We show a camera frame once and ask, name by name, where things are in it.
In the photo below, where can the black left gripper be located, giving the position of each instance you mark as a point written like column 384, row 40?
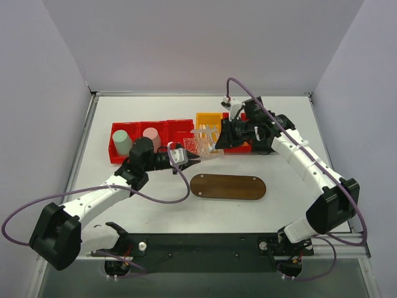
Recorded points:
column 175, row 164

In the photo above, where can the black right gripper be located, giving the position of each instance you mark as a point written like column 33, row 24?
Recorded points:
column 230, row 133

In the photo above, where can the clear textured glass holder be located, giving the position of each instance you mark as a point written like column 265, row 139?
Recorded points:
column 202, row 147

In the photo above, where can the pink cup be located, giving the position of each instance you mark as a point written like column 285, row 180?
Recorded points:
column 154, row 136

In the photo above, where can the green cup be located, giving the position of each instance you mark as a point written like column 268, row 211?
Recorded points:
column 122, row 142

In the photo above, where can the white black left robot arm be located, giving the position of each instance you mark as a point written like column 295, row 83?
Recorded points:
column 62, row 232

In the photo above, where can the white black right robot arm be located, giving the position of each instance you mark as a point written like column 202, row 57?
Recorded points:
column 334, row 195

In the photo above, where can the brown oval wooden tray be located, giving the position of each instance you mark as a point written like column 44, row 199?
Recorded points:
column 232, row 187

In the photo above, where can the yellow bin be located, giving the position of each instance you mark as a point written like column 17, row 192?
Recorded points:
column 210, row 119

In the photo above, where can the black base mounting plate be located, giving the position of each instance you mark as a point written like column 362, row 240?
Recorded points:
column 207, row 252

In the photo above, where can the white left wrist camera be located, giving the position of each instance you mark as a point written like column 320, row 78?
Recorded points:
column 177, row 156

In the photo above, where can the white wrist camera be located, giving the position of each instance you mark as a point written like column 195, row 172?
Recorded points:
column 177, row 156
column 233, row 106

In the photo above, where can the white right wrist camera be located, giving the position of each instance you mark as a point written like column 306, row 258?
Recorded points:
column 233, row 106

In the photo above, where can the aluminium table frame rail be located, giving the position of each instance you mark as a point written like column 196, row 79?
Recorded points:
column 287, row 199

